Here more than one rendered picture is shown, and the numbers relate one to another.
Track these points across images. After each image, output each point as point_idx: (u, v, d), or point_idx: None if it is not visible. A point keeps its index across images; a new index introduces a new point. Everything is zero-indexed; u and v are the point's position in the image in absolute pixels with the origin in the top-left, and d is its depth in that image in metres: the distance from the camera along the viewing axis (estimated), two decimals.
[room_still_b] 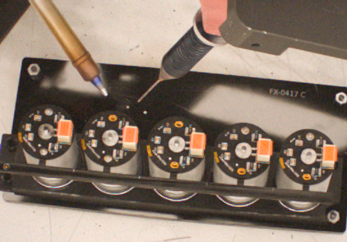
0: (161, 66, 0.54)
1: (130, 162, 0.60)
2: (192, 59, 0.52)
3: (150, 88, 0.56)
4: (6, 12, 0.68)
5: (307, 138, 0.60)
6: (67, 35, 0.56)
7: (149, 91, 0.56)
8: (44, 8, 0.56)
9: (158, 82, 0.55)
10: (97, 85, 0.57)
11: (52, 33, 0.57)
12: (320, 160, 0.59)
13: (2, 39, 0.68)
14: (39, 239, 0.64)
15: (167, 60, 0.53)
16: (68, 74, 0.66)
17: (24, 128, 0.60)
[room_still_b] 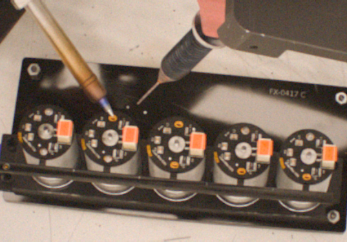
0: (160, 68, 0.54)
1: (130, 162, 0.60)
2: (192, 62, 0.52)
3: (150, 90, 0.56)
4: (6, 12, 0.68)
5: (307, 138, 0.60)
6: (74, 57, 0.59)
7: (148, 93, 0.56)
8: (52, 32, 0.59)
9: (157, 84, 0.55)
10: (103, 106, 0.60)
11: (59, 57, 0.59)
12: (320, 160, 0.59)
13: (2, 39, 0.68)
14: (39, 239, 0.64)
15: (167, 63, 0.53)
16: (68, 74, 0.66)
17: (24, 128, 0.60)
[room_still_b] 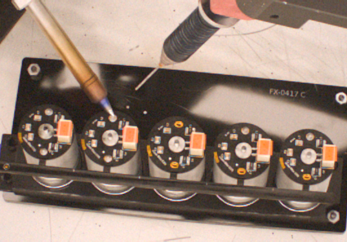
0: (162, 50, 0.51)
1: (130, 162, 0.60)
2: (196, 43, 0.49)
3: (150, 75, 0.54)
4: (6, 12, 0.68)
5: (307, 138, 0.60)
6: (75, 58, 0.59)
7: (148, 77, 0.54)
8: (52, 33, 0.59)
9: (158, 68, 0.53)
10: (104, 107, 0.60)
11: (60, 57, 0.59)
12: (320, 160, 0.59)
13: (2, 39, 0.68)
14: (39, 239, 0.64)
15: (169, 44, 0.50)
16: (68, 74, 0.66)
17: (24, 128, 0.60)
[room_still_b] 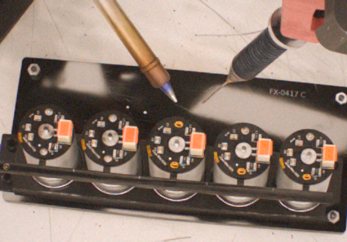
0: (231, 68, 0.53)
1: (130, 162, 0.60)
2: (265, 62, 0.52)
3: (217, 90, 0.56)
4: (6, 12, 0.68)
5: (307, 138, 0.60)
6: (136, 40, 0.56)
7: (215, 92, 0.56)
8: (112, 13, 0.56)
9: (226, 84, 0.55)
10: (166, 92, 0.57)
11: (120, 39, 0.57)
12: (320, 160, 0.59)
13: (2, 39, 0.68)
14: (39, 239, 0.64)
15: (238, 62, 0.53)
16: (68, 74, 0.66)
17: (24, 128, 0.60)
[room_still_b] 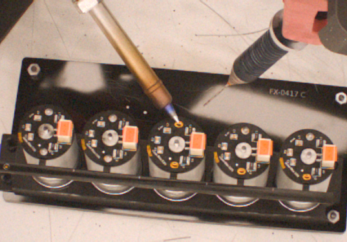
0: (232, 70, 0.53)
1: (130, 162, 0.60)
2: (266, 65, 0.51)
3: (218, 92, 0.56)
4: (6, 12, 0.68)
5: (307, 138, 0.60)
6: (139, 63, 0.59)
7: (216, 95, 0.56)
8: (116, 37, 0.59)
9: (227, 87, 0.55)
10: (168, 112, 0.59)
11: (124, 62, 0.59)
12: (320, 160, 0.59)
13: (2, 39, 0.68)
14: (39, 239, 0.64)
15: (240, 65, 0.52)
16: (68, 74, 0.66)
17: (24, 128, 0.60)
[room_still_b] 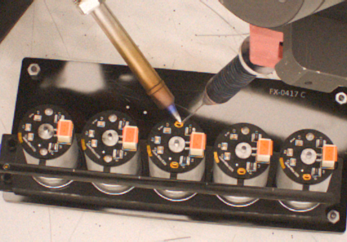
0: (205, 92, 0.56)
1: (130, 162, 0.60)
2: (236, 87, 0.54)
3: (194, 111, 0.58)
4: (6, 12, 0.68)
5: (307, 138, 0.60)
6: (141, 64, 0.59)
7: (193, 113, 0.58)
8: (118, 38, 0.59)
9: (203, 105, 0.58)
10: (171, 113, 0.59)
11: (126, 63, 0.59)
12: (320, 160, 0.59)
13: (2, 39, 0.68)
14: (39, 239, 0.64)
15: (212, 87, 0.55)
16: (68, 74, 0.66)
17: (24, 128, 0.60)
